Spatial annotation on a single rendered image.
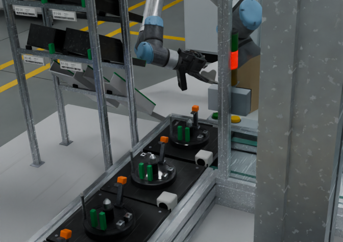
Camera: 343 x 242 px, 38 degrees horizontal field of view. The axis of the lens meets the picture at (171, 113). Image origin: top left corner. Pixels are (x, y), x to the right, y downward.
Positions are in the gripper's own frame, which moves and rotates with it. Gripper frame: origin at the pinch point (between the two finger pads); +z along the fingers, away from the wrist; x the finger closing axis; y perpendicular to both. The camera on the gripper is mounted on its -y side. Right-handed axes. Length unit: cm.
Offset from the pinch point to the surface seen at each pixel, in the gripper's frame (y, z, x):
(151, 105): -11.5, -28.9, -15.0
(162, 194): -11, -42, -66
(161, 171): -11, -38, -55
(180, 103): -22.5, -0.1, 11.9
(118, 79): -1, -48, -21
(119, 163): -21, -45, -41
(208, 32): -66, 144, 251
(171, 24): -118, 177, 394
